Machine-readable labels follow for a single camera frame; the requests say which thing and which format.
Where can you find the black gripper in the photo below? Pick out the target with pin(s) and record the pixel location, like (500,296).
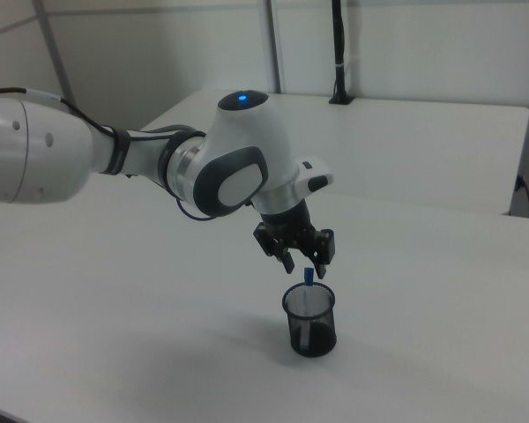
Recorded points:
(291,229)

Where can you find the white marker with blue cap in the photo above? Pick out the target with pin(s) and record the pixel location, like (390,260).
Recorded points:
(308,276)

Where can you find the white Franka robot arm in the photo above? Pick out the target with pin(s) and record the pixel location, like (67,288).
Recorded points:
(114,150)

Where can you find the black mesh pen cup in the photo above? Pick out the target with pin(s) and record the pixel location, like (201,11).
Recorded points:
(310,326)

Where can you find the white side table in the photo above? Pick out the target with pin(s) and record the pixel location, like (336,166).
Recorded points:
(379,145)

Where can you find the black camera stand pole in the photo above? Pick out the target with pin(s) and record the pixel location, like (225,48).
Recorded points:
(339,53)

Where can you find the grey slanted partition frame post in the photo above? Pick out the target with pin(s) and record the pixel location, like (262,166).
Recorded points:
(55,48)

